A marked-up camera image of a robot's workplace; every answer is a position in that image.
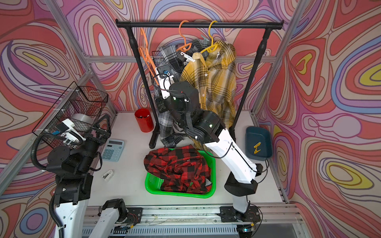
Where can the black clothes rack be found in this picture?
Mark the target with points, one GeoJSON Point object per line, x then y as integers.
{"type": "Point", "coordinates": [267, 26]}

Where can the yellow hanger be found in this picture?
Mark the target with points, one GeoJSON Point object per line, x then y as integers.
{"type": "Point", "coordinates": [213, 45]}

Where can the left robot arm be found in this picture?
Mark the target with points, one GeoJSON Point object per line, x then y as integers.
{"type": "Point", "coordinates": [71, 164]}

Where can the grey tape roll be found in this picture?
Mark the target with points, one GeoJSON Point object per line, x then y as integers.
{"type": "Point", "coordinates": [83, 118]}

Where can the black wire basket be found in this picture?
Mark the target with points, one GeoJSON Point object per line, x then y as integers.
{"type": "Point", "coordinates": [82, 109]}

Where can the green plastic basket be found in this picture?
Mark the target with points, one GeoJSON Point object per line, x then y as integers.
{"type": "Point", "coordinates": [152, 183]}

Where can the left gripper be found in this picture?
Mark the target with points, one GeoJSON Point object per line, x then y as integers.
{"type": "Point", "coordinates": [103, 136]}

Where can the grey calculator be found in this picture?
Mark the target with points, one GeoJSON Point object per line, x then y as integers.
{"type": "Point", "coordinates": [113, 150]}

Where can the white clip on table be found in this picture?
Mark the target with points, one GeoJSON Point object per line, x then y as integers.
{"type": "Point", "coordinates": [108, 175]}

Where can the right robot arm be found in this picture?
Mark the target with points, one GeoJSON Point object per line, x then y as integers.
{"type": "Point", "coordinates": [181, 100]}

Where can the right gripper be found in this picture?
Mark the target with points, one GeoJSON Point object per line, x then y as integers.
{"type": "Point", "coordinates": [160, 102]}

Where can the red pen cup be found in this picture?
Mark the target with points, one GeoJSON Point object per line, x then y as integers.
{"type": "Point", "coordinates": [144, 119]}

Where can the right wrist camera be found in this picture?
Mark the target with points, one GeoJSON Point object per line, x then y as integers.
{"type": "Point", "coordinates": [165, 78]}

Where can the yellow plaid shirt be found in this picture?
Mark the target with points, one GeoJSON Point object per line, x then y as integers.
{"type": "Point", "coordinates": [214, 77]}

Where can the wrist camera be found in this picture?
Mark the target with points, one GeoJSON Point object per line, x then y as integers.
{"type": "Point", "coordinates": [64, 128]}
{"type": "Point", "coordinates": [165, 78]}

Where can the dark teal tray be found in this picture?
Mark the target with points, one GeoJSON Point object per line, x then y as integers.
{"type": "Point", "coordinates": [253, 135]}

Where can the small wire basket on rack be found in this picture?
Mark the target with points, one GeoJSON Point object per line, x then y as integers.
{"type": "Point", "coordinates": [157, 57]}

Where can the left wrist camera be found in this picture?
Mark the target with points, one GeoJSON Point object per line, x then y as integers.
{"type": "Point", "coordinates": [64, 128]}

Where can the orange hanger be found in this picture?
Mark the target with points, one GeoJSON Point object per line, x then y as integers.
{"type": "Point", "coordinates": [144, 53]}
{"type": "Point", "coordinates": [185, 46]}

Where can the red black plaid shirt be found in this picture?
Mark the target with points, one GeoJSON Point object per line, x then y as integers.
{"type": "Point", "coordinates": [182, 170]}

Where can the yellow clothespin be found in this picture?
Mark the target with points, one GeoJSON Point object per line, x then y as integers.
{"type": "Point", "coordinates": [256, 148]}

